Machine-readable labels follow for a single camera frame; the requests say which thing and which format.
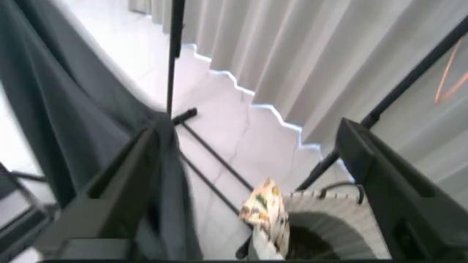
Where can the dark grey shirt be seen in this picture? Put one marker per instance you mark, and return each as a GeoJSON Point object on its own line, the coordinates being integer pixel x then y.
{"type": "Point", "coordinates": [73, 109]}

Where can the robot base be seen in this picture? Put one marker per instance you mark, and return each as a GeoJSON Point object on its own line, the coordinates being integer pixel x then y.
{"type": "Point", "coordinates": [22, 230]}

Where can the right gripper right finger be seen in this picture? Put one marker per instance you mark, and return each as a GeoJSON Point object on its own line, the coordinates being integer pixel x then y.
{"type": "Point", "coordinates": [409, 204]}

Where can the white curtain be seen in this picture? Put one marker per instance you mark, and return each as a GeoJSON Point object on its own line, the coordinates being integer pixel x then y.
{"type": "Point", "coordinates": [292, 55]}

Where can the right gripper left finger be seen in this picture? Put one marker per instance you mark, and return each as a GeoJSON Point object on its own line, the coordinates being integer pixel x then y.
{"type": "Point", "coordinates": [109, 204]}

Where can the black clothes rack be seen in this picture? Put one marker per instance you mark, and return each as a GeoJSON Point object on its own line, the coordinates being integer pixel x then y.
{"type": "Point", "coordinates": [175, 36]}

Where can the white laundry basket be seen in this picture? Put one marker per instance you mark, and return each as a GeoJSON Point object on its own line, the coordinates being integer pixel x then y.
{"type": "Point", "coordinates": [347, 226]}

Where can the pink clothes hanger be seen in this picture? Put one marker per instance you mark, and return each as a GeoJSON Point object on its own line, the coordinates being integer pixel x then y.
{"type": "Point", "coordinates": [440, 91]}

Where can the cream printed garment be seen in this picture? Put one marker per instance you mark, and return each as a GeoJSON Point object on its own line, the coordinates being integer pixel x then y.
{"type": "Point", "coordinates": [263, 204]}

